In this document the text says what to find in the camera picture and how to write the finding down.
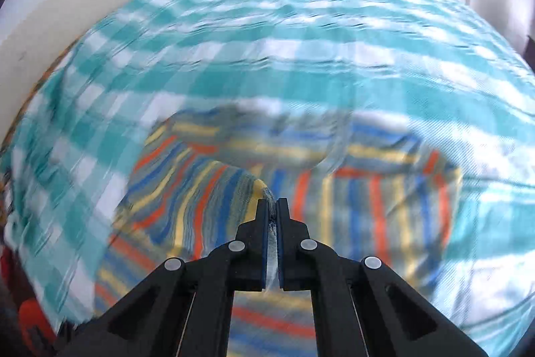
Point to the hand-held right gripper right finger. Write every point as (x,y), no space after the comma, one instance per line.
(280,256)

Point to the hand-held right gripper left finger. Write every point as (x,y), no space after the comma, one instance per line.
(264,256)

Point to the multicolour striped small shirt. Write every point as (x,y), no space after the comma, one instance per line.
(359,206)

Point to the teal white plaid bedsheet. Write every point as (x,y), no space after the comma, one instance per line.
(267,47)

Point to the person's red clothing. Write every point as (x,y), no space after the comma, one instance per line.
(31,315)

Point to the cream padded board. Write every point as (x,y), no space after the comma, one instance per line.
(62,14)

